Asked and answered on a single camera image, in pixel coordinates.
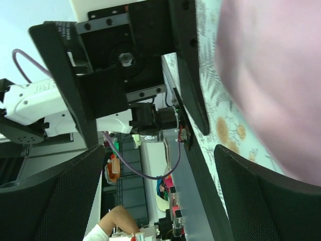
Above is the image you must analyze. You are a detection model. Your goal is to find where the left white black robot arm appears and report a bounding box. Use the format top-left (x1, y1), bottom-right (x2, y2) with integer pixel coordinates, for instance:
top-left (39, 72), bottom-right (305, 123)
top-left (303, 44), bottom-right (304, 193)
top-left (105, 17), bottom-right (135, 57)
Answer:
top-left (1, 1), bottom-right (210, 147)

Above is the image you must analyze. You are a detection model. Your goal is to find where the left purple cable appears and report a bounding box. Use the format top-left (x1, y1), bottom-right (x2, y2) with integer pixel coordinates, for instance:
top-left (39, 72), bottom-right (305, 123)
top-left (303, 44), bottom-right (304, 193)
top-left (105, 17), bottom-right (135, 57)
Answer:
top-left (12, 49), bottom-right (182, 180)

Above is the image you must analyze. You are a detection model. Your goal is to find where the dark storage crate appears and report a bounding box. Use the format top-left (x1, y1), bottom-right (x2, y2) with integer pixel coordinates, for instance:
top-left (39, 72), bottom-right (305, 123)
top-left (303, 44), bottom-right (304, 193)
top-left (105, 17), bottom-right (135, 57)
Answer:
top-left (100, 134), bottom-right (149, 225)

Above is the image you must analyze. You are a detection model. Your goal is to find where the floral table mat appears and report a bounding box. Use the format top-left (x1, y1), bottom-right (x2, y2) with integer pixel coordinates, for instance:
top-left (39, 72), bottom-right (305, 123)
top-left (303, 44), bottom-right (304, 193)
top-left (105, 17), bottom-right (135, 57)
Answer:
top-left (191, 0), bottom-right (283, 198)

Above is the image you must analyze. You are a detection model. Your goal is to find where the pink t shirt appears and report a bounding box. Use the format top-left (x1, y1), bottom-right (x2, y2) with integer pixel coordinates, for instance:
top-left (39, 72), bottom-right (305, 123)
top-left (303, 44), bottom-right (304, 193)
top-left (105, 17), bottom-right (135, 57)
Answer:
top-left (215, 1), bottom-right (320, 185)

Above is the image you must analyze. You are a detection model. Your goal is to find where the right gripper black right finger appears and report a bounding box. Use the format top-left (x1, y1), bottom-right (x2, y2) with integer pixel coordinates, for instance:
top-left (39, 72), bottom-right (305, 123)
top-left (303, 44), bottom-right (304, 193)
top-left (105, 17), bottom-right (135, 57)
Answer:
top-left (214, 145), bottom-right (320, 241)

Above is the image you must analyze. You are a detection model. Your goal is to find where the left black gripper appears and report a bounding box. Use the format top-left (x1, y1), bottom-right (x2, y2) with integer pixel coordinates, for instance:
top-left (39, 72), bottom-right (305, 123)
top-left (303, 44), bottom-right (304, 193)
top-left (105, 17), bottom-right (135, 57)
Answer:
top-left (28, 0), bottom-right (210, 148)

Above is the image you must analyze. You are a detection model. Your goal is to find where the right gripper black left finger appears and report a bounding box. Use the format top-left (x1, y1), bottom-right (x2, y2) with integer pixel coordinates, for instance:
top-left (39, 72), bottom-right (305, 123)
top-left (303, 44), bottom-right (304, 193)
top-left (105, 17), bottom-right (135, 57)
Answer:
top-left (1, 145), bottom-right (104, 240)

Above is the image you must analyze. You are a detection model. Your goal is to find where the person forearm in background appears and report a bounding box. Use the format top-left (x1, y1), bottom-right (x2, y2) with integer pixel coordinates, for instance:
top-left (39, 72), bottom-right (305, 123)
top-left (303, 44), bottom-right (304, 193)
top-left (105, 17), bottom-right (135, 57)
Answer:
top-left (98, 206), bottom-right (140, 236)

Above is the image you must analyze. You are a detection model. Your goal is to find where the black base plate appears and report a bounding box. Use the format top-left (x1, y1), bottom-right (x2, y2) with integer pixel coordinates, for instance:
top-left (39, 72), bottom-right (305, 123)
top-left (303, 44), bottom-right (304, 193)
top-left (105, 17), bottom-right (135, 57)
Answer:
top-left (163, 75), bottom-right (235, 241)

